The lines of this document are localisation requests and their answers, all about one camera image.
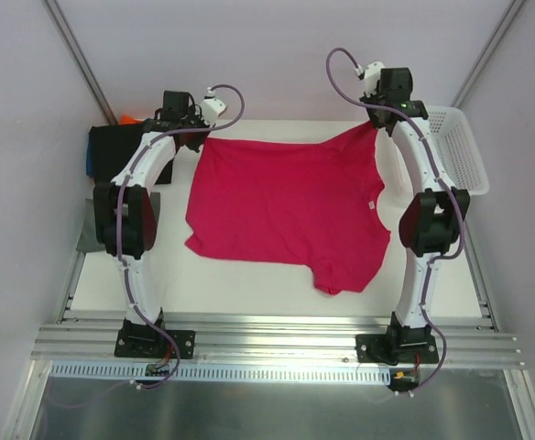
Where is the pink t shirt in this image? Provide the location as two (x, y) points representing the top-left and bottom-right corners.
(185, 123), (391, 295)

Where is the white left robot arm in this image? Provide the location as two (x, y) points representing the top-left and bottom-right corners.
(89, 116), (215, 356)

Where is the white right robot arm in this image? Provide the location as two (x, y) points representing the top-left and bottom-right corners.
(362, 97), (470, 366)

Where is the white plastic basket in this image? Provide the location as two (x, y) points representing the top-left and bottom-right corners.
(393, 104), (491, 199)

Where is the orange folded t shirt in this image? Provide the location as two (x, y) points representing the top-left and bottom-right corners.
(118, 115), (143, 125)

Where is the black folded t shirt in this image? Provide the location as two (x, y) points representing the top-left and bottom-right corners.
(89, 120), (178, 191)

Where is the blue folded t shirt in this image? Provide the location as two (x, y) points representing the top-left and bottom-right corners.
(85, 141), (93, 179)

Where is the grey folded t shirt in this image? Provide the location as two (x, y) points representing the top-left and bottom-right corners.
(75, 192), (162, 253)

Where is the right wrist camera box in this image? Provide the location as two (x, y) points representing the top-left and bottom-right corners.
(377, 67), (413, 104)

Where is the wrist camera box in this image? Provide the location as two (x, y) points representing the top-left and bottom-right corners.
(159, 90), (191, 121)
(377, 67), (413, 104)

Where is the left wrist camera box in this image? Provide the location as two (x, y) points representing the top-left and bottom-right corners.
(159, 90), (191, 121)

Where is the left aluminium corner post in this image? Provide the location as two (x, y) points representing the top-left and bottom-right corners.
(41, 0), (118, 125)

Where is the aluminium corner post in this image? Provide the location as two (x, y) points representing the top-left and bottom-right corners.
(41, 0), (118, 125)
(451, 0), (529, 108)

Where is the right aluminium corner post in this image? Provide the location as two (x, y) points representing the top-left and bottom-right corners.
(451, 0), (529, 108)

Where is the aluminium mounting rail frame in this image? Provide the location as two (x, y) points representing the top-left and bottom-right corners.
(31, 201), (525, 368)

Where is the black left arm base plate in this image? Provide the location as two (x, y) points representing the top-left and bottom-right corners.
(114, 325), (196, 359)

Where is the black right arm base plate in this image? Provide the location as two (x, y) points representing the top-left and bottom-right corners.
(355, 334), (439, 366)

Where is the white slotted cable duct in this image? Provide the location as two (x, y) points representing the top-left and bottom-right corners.
(49, 361), (390, 386)

